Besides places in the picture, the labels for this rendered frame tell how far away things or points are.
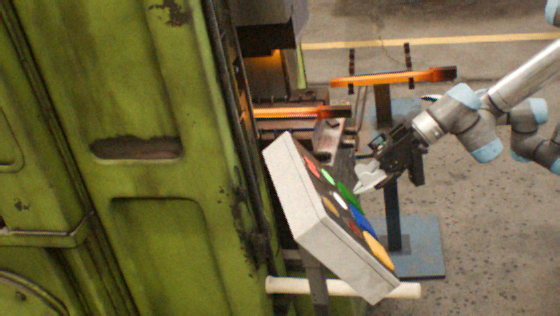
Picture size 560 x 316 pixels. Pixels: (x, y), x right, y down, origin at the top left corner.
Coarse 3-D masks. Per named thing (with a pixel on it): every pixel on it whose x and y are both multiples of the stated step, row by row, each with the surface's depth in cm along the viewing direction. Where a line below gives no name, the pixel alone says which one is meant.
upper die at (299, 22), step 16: (304, 0) 178; (304, 16) 178; (240, 32) 170; (256, 32) 169; (272, 32) 168; (288, 32) 167; (240, 48) 173; (256, 48) 172; (272, 48) 171; (288, 48) 170
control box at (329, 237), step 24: (288, 144) 144; (288, 168) 138; (288, 192) 133; (312, 192) 127; (336, 192) 146; (288, 216) 128; (312, 216) 123; (336, 216) 127; (312, 240) 123; (336, 240) 124; (360, 240) 131; (336, 264) 128; (360, 264) 129; (384, 264) 134; (360, 288) 133; (384, 288) 134
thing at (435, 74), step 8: (408, 72) 221; (416, 72) 220; (424, 72) 219; (432, 72) 217; (440, 72) 217; (448, 72) 217; (456, 72) 217; (336, 80) 225; (344, 80) 224; (352, 80) 223; (360, 80) 222; (368, 80) 222; (376, 80) 221; (384, 80) 221; (392, 80) 221; (400, 80) 220; (416, 80) 219; (432, 80) 218; (440, 80) 218; (448, 80) 218
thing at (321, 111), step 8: (320, 104) 194; (256, 112) 198; (264, 112) 197; (272, 112) 196; (280, 112) 196; (288, 112) 195; (296, 112) 194; (304, 112) 194; (312, 112) 193; (320, 112) 192; (328, 112) 193; (336, 112) 192; (344, 112) 192; (352, 112) 193; (320, 120) 193
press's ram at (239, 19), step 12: (240, 0) 159; (252, 0) 159; (264, 0) 158; (276, 0) 157; (288, 0) 161; (240, 12) 161; (252, 12) 160; (264, 12) 160; (276, 12) 159; (288, 12) 161; (240, 24) 163; (252, 24) 162
